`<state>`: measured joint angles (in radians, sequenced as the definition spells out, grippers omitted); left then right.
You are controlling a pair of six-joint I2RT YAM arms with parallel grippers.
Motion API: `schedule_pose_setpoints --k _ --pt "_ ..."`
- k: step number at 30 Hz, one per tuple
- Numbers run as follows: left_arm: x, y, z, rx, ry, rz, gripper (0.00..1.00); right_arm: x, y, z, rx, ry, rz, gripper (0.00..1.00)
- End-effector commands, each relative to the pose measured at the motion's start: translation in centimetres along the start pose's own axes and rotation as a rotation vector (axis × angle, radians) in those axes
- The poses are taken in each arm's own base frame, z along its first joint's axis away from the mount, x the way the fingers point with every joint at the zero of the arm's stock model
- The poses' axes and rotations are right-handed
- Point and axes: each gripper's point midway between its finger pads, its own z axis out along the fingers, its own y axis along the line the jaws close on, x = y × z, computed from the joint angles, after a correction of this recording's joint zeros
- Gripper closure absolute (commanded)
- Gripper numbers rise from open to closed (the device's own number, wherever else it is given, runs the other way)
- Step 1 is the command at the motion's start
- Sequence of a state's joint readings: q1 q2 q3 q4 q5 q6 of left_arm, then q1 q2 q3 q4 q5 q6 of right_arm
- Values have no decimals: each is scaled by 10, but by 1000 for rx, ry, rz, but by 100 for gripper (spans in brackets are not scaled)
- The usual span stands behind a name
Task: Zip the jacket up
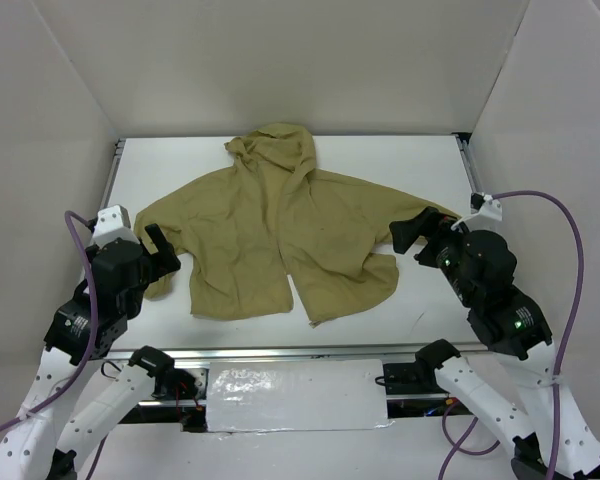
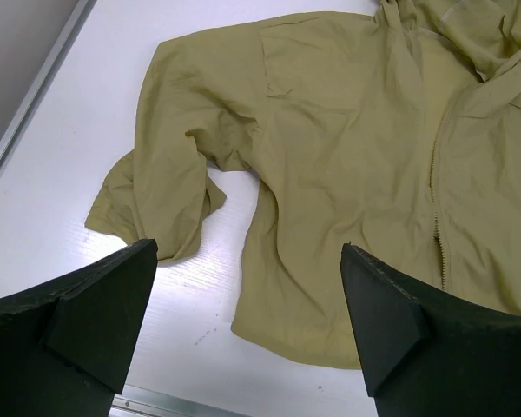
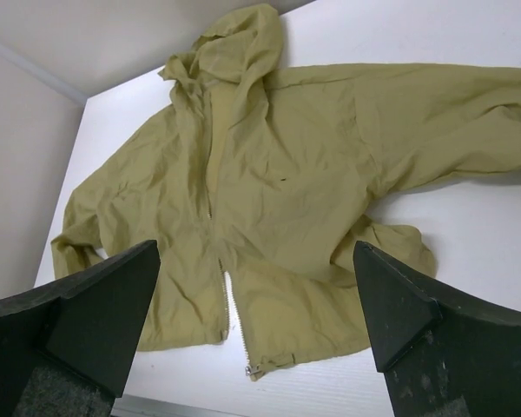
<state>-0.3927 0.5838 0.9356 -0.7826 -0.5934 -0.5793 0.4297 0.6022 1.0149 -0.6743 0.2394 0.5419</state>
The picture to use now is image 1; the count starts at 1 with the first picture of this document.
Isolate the tan hooded zip jacket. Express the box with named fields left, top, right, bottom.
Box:
left=134, top=123, right=430, bottom=325

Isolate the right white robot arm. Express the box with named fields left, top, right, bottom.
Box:
left=384, top=207, right=600, bottom=479

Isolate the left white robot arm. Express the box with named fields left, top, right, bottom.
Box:
left=0, top=224, right=180, bottom=479

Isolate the white foam front panel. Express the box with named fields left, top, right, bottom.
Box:
left=206, top=359, right=390, bottom=433

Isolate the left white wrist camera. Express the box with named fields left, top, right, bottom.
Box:
left=92, top=205, right=139, bottom=248

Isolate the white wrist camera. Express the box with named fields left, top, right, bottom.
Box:
left=451, top=192, right=503, bottom=231
left=92, top=205, right=139, bottom=248

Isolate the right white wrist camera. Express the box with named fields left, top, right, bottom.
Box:
left=451, top=192, right=503, bottom=231

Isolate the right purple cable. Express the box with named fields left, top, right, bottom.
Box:
left=437, top=189, right=585, bottom=480

